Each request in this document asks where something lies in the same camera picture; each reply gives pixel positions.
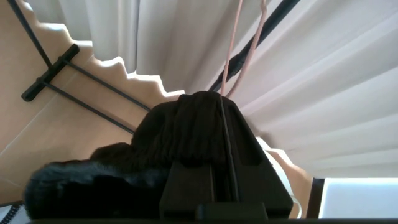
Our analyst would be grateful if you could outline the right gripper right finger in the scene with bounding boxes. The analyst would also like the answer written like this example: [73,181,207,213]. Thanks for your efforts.
[221,96,294,218]

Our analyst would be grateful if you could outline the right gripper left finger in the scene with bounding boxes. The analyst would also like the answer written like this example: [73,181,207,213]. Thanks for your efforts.
[159,161,238,218]

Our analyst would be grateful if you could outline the black shorts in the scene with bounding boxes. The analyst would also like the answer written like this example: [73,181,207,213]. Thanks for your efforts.
[24,90,229,220]

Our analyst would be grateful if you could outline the pink clothes hanger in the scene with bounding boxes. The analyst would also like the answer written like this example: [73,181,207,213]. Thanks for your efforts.
[220,0,269,99]

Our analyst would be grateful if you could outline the black clothes rack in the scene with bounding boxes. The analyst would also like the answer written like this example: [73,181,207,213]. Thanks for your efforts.
[7,0,301,134]

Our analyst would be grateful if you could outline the beige curtain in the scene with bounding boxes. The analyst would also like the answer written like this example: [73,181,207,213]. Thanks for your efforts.
[24,0,398,179]

